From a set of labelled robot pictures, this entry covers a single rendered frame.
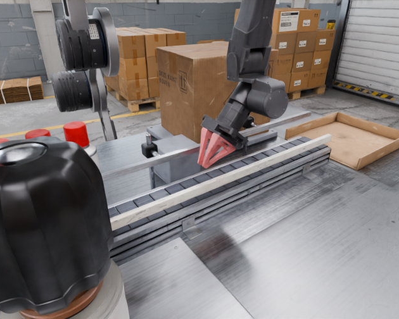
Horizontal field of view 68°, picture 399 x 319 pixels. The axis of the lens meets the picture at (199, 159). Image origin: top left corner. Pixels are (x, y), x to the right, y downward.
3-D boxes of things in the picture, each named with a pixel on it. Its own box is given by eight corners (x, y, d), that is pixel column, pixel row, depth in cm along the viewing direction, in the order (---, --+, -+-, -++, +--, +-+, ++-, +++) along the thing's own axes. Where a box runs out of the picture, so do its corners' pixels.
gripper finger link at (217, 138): (199, 166, 60) (224, 126, 60) (181, 152, 65) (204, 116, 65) (219, 176, 65) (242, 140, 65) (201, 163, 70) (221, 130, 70)
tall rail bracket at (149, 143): (159, 209, 68) (154, 144, 60) (145, 193, 73) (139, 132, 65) (171, 204, 69) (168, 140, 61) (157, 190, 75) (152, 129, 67)
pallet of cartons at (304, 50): (265, 107, 388) (275, 10, 333) (227, 92, 452) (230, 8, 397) (325, 94, 443) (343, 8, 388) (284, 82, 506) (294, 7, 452)
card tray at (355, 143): (356, 171, 83) (360, 158, 81) (284, 139, 102) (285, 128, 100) (406, 144, 98) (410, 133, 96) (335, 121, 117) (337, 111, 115)
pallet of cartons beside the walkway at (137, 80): (189, 102, 406) (188, 32, 363) (130, 113, 368) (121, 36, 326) (154, 83, 497) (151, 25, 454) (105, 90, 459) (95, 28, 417)
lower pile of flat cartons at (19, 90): (-8, 105, 396) (-14, 89, 386) (-5, 95, 439) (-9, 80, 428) (45, 99, 421) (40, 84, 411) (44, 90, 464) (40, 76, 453)
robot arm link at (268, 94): (259, 49, 64) (226, 52, 60) (299, 51, 55) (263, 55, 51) (257, 104, 69) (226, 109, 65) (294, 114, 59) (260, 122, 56)
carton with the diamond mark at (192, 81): (193, 152, 89) (192, 58, 76) (161, 126, 107) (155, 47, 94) (269, 131, 102) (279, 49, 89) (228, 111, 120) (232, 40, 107)
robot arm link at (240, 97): (253, 88, 68) (238, 73, 65) (274, 92, 62) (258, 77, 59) (237, 113, 68) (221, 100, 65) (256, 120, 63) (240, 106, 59)
